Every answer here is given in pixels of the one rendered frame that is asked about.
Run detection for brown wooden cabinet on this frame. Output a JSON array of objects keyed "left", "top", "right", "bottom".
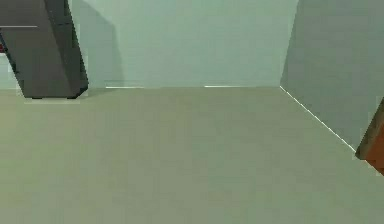
[{"left": 355, "top": 98, "right": 384, "bottom": 175}]

